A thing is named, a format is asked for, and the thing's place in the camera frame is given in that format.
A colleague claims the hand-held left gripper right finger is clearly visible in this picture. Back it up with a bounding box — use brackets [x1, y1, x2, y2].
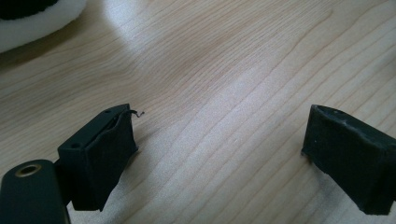
[301, 104, 396, 217]

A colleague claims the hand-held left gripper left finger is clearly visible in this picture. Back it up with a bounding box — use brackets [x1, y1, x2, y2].
[57, 103, 146, 213]

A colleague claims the black and white panda plush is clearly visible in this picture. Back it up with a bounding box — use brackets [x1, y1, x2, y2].
[0, 0, 88, 54]

